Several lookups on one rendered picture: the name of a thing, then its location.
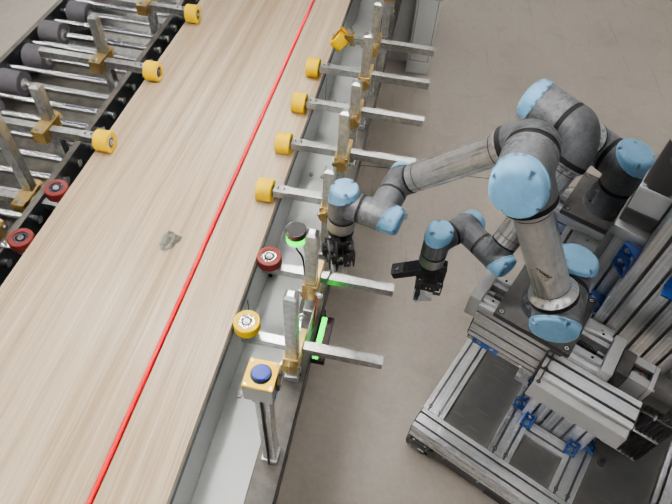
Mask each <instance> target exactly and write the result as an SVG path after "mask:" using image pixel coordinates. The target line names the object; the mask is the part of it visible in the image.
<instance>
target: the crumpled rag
mask: <svg viewBox="0 0 672 504"><path fill-rule="evenodd" d="M181 241H183V238H182V235H181V234H174V232H173V231H167V232H165V233H164V234H163V235H162V236H161V242H160V243H159V246H160V248H159V249H161V250H162V251H163V252H164V251H166V250H168V249H172V248H173V247H174V246H175V244H176V243H180V242H181Z"/></svg>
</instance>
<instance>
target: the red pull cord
mask: <svg viewBox="0 0 672 504"><path fill-rule="evenodd" d="M314 2H315V0H312V1H311V3H310V5H309V8H308V10H307V12H306V14H305V17H304V19H303V21H302V23H301V25H300V28H299V30H298V32H297V34H296V37H295V39H294V41H293V43H292V45H291V48H290V50H289V52H288V54H287V57H286V59H285V61H284V63H283V65H282V68H281V70H280V72H279V74H278V77H277V79H276V81H275V83H274V85H273V88H272V90H271V92H270V94H269V97H268V99H267V101H266V103H265V105H264V108H263V110H262V112H261V114H260V117H259V119H258V121H257V123H256V125H255V128H254V130H253V132H252V134H251V137H250V139H249V141H248V143H247V145H246V148H245V150H244V152H243V154H242V157H241V159H240V161H239V163H238V165H237V168H236V170H235V172H234V174H233V177H232V179H231V181H230V183H229V185H228V188H227V190H226V192H225V194H224V197H223V199H222V201H221V203H220V205H219V208H218V210H217V212H216V214H215V217H214V219H213V221H212V223H211V225H210V228H209V230H208V232H207V234H206V237H205V239H204V241H203V243H202V245H201V248H200V250H199V252H198V254H197V257H196V259H195V261H194V263H193V265H192V268H191V270H190V272H189V274H188V277H187V279H186V281H185V283H184V285H183V288H182V290H181V292H180V294H179V297H178V299H177V301H176V303H175V305H174V308H173V310H172V312H171V314H170V317H169V319H168V321H167V323H166V325H165V328H164V330H163V332H162V334H161V337H160V339H159V341H158V343H157V345H156V348H155V350H154V352H153V354H152V357H151V359H150V361H149V363H148V365H147V368H146V370H145V372H144V374H143V377H142V379H141V381H140V383H139V385H138V388H137V390H136V392H135V394H134V397H133V399H132V401H131V403H130V405H129V408H128V410H127V412H126V414H125V417H124V419H123V421H122V423H121V425H120V428H119V430H118V432H117V434H116V437H115V439H114V441H113V443H112V445H111V448H110V450H109V452H108V454H107V457H106V459H105V461H104V463H103V465H102V468H101V470H100V472H99V474H98V477H97V479H96V481H95V483H94V485H93V488H92V490H91V492H90V494H89V497H88V499H87V501H86V503H85V504H93V502H94V500H95V498H96V496H97V493H98V491H99V489H100V486H101V484H102V482H103V480H104V477H105V475H106V473H107V471H108V468H109V466H110V464H111V462H112V459H113V457H114V455H115V453H116V450H117V448H118V446H119V443H120V441H121V439H122V437H123V434H124V432H125V430H126V428H127V425H128V423H129V421H130V419H131V416H132V414H133V412H134V410H135V407H136V405H137V403H138V400H139V398H140V396H141V394H142V391H143V389H144V387H145V385H146V382H147V380H148V378H149V376H150V373H151V371H152V369H153V367H154V364H155V362H156V360H157V358H158V355H159V353H160V351H161V348H162V346H163V344H164V342H165V339H166V337H167V335H168V333H169V330H170V328H171V326H172V324H173V321H174V319H175V317H176V315H177V312H178V310H179V308H180V305H181V303H182V301H183V299H184V296H185V294H186V292H187V290H188V287H189V285H190V283H191V281H192V278H193V276H194V274H195V272H196V269H197V267H198V265H199V263H200V260H201V258H202V256H203V253H204V251H205V249H206V247H207V244H208V242H209V240H210V238H211V235H212V233H213V231H214V229H215V226H216V224H217V222H218V220H219V217H220V215H221V213H222V210H223V208H224V206H225V204H226V201H227V199H228V197H229V195H230V192H231V190H232V188H233V186H234V183H235V181H236V179H237V177H238V174H239V172H240V170H241V167H242V165H243V163H244V161H245V158H246V156H247V154H248V152H249V149H250V147H251V145H252V143H253V140H254V138H255V136H256V134H257V131H258V129H259V127H260V125H261V122H262V120H263V118H264V115H265V113H266V111H267V109H268V106H269V104H270V102H271V100H272V97H273V95H274V93H275V91H276V88H277V86H278V84H279V82H280V79H281V77H282V75H283V72H284V70H285V68H286V66H287V63H288V61H289V59H290V57H291V54H292V52H293V50H294V48H295V45H296V43H297V41H298V39H299V36H300V34H301V32H302V29H303V27H304V25H305V23H306V20H307V18H308V16H309V14H310V11H311V9H312V7H313V5H314Z"/></svg>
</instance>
